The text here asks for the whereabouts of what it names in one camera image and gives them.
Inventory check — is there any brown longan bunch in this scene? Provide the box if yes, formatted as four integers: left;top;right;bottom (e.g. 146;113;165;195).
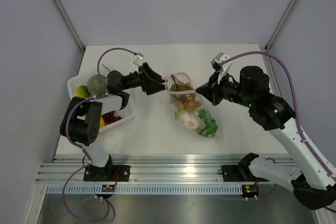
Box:
166;72;202;113

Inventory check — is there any left aluminium frame post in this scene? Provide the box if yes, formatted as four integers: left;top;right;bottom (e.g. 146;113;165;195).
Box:
52;0;86;55

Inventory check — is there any green lettuce head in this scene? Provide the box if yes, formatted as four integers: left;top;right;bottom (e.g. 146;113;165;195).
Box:
196;109;218;138

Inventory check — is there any right aluminium frame post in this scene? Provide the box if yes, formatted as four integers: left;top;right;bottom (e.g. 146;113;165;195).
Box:
264;0;299;52

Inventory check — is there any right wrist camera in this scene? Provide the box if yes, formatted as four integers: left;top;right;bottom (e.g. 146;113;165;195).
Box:
210;52;235;82

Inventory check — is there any white cauliflower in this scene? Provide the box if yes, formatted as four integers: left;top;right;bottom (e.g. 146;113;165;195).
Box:
174;110;205;131

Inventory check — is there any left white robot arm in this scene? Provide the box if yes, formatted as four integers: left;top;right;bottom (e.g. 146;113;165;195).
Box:
60;62;165;182

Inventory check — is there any clear zip top bag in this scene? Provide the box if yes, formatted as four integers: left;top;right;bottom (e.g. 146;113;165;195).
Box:
162;72;218;138

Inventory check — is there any aluminium frame post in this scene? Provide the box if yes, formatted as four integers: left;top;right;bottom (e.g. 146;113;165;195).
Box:
264;0;299;52
52;0;86;55

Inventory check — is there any red grape bunch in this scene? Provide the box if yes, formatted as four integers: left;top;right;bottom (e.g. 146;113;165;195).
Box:
102;112;123;125

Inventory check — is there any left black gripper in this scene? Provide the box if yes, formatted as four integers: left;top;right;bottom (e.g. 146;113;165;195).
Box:
121;62;167;95

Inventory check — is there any white slotted cable duct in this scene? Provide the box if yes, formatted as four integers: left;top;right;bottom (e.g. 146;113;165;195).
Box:
46;184;243;195

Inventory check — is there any yellow bell pepper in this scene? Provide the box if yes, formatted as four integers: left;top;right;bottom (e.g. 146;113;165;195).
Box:
99;117;106;128

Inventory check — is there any white plastic food tray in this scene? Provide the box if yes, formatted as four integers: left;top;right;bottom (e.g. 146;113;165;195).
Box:
67;71;134;132

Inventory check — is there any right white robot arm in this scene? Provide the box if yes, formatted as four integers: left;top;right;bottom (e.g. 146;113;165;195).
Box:
196;66;335;210

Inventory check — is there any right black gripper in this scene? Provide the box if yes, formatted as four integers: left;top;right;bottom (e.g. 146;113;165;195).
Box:
197;69;256;108

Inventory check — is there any yellow lemon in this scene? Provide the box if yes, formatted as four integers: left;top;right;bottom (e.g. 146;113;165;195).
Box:
76;85;91;99

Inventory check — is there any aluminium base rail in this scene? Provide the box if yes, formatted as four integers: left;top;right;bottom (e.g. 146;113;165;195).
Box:
35;154;243;184

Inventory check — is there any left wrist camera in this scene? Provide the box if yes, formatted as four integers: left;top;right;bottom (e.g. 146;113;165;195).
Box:
131;52;144;72

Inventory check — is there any green broccoli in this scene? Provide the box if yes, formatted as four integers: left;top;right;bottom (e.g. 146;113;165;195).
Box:
87;72;109;97

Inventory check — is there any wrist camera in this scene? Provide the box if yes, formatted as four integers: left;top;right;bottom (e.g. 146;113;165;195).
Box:
131;52;144;72
210;52;235;82

